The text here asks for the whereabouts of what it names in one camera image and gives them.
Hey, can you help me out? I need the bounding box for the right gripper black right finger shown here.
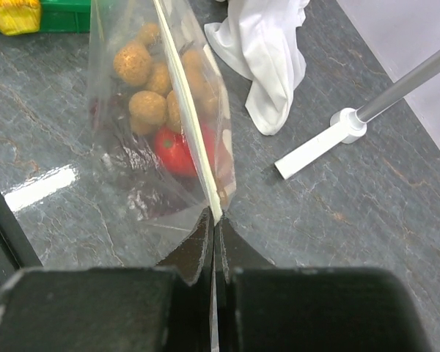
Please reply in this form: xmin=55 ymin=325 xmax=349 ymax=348
xmin=214 ymin=219 xmax=431 ymax=351

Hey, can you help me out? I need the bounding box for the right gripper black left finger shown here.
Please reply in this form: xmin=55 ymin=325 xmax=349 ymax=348
xmin=0 ymin=209 xmax=213 ymax=351

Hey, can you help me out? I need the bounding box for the clear dotted zip top bag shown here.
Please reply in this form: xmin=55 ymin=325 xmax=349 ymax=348
xmin=88 ymin=1 xmax=236 ymax=266

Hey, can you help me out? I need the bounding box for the red yellow mango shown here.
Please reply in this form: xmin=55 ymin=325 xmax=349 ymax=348
xmin=154 ymin=125 xmax=215 ymax=177

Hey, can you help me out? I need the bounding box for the brown longan bunch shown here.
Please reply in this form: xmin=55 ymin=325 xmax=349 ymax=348
xmin=113 ymin=22 xmax=219 ymax=136

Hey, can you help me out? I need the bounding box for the purple grape bunch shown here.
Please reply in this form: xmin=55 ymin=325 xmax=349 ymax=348
xmin=89 ymin=94 xmax=196 ymax=219

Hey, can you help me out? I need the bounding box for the silver clothes rack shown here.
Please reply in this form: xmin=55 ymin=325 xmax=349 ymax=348
xmin=274 ymin=50 xmax=440 ymax=180

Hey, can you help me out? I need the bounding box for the white hanging shirt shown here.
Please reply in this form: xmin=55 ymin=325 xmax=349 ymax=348
xmin=204 ymin=0 xmax=308 ymax=136

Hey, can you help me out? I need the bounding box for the green plastic basket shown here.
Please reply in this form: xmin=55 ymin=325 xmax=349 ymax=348
xmin=0 ymin=0 xmax=91 ymax=34

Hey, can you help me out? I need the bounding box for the yellow banana bunch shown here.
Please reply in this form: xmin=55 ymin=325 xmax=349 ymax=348
xmin=0 ymin=0 xmax=42 ymax=36

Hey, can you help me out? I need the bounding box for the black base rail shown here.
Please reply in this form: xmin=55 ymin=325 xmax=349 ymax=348
xmin=0 ymin=192 xmax=42 ymax=288

